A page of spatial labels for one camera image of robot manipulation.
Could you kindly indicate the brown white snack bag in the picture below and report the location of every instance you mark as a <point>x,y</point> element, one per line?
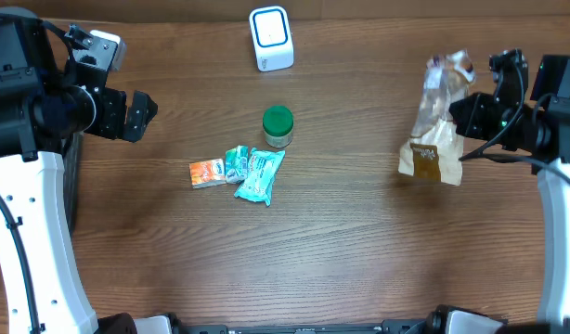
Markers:
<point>433,148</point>

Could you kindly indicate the teal wet wipes pack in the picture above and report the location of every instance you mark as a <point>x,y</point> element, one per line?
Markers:
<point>262,170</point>

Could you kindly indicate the round can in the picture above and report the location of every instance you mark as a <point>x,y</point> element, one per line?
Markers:
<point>278,125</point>

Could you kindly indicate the orange packet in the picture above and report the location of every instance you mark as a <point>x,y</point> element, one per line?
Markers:
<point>207,173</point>

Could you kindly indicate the grey plastic mesh basket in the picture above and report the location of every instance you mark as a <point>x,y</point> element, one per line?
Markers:
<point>73,148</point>

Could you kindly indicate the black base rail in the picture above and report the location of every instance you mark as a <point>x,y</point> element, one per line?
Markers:
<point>313,328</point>

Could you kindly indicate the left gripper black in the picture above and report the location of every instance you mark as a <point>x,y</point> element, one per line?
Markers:
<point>116,126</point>

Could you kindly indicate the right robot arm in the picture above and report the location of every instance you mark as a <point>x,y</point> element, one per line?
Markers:
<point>549,98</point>

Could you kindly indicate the small green white packet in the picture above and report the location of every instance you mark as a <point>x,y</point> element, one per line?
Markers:
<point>236,164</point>

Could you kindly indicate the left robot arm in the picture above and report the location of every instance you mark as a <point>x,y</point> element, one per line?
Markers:
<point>52,88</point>

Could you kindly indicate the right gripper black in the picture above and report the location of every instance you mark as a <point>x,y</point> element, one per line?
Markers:
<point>471,126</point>

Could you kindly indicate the white barcode scanner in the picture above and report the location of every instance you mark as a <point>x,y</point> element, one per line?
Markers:
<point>272,41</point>

